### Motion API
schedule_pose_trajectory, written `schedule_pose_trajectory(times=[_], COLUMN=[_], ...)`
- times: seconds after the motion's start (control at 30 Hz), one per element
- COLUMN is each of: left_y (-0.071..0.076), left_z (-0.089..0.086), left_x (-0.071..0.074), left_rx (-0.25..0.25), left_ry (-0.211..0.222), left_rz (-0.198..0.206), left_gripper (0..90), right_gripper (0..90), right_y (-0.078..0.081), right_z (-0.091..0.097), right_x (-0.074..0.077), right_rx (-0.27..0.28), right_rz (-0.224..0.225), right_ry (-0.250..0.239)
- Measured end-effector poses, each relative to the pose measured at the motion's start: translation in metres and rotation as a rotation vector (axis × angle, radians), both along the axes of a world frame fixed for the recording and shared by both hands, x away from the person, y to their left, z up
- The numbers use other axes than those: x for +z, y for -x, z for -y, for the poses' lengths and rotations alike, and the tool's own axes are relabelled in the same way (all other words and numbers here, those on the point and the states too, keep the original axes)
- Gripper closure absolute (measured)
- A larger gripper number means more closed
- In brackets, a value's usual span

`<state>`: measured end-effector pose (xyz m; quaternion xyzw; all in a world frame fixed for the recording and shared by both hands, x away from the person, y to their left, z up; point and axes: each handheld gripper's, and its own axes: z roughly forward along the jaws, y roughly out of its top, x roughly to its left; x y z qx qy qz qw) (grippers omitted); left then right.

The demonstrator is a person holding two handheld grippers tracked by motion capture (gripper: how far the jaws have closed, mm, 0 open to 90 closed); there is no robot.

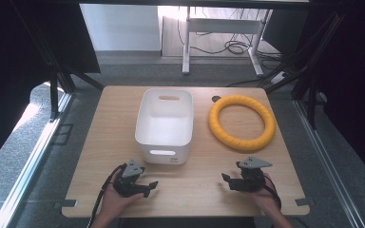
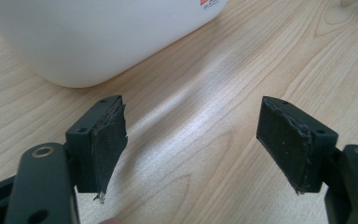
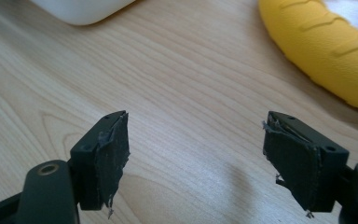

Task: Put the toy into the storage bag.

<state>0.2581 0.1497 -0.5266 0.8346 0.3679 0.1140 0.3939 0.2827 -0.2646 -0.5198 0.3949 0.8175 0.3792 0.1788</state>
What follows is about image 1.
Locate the person's right hand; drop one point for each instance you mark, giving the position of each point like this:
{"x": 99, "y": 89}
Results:
{"x": 266, "y": 198}

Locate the white plastic storage basket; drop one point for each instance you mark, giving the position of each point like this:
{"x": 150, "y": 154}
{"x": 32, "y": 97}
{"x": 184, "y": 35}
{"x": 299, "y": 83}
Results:
{"x": 164, "y": 126}

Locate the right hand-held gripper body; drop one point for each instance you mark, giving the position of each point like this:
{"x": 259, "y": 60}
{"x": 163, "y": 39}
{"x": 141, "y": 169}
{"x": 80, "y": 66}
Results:
{"x": 251, "y": 179}

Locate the aluminium floor rail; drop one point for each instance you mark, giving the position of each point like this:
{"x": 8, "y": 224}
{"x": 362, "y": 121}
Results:
{"x": 326, "y": 158}
{"x": 31, "y": 158}

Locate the white desk frame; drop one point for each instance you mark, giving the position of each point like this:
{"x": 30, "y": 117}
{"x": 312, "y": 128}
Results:
{"x": 221, "y": 26}

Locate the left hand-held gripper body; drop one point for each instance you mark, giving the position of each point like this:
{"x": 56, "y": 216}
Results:
{"x": 127, "y": 183}

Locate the person's left hand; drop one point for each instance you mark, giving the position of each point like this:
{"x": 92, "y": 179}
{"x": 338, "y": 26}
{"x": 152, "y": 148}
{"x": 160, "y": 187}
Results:
{"x": 115, "y": 202}

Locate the white power strip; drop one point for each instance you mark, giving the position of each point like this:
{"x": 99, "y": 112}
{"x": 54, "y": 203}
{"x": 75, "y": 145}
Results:
{"x": 279, "y": 77}

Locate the black curtain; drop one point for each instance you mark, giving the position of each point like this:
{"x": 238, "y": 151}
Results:
{"x": 351, "y": 79}
{"x": 9, "y": 63}

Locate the black metal stand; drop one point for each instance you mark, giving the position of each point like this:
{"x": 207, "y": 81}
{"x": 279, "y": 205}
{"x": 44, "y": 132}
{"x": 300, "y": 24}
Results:
{"x": 54, "y": 95}
{"x": 307, "y": 76}

